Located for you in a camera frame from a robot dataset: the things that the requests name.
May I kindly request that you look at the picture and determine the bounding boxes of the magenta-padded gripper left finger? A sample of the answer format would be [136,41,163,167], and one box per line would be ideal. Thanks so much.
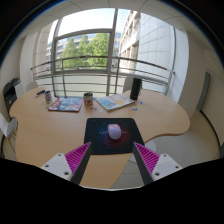
[40,142,94,186]

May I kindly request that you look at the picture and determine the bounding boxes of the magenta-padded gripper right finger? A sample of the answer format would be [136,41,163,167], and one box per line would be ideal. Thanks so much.
[132,142,184,186]

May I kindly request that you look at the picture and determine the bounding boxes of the lilac computer mouse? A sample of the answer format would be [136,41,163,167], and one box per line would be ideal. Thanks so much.
[107,123,123,141]

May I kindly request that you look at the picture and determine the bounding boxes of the black mouse pad, red-blue print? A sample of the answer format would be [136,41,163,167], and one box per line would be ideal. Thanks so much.
[83,117,146,156]

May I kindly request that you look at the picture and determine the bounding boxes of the red book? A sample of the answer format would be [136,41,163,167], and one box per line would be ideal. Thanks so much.
[47,96,85,113]

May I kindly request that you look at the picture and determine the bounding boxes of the white chair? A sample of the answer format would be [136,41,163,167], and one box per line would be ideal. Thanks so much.
[122,74,138,94]
[0,112,18,159]
[24,80,39,93]

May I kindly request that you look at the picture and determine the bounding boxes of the small can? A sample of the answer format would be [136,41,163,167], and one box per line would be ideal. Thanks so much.
[43,90,53,104]

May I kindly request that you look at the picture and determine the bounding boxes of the small printed cup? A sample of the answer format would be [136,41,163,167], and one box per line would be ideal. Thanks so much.
[83,91,94,107]

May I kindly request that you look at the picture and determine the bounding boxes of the open magazine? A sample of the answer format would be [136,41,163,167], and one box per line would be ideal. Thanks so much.
[95,93,136,112]

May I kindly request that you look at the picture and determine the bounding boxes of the grey door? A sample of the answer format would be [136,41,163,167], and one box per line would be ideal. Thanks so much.
[196,71,212,113]

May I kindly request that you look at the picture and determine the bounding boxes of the black drink bottle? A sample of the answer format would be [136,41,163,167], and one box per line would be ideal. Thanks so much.
[129,77,143,101]

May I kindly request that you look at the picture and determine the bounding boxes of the black and white printer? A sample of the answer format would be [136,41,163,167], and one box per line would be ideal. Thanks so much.
[2,77,22,113]

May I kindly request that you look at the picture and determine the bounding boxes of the metal balcony railing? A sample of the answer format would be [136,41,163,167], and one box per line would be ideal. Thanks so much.
[30,55,176,98]

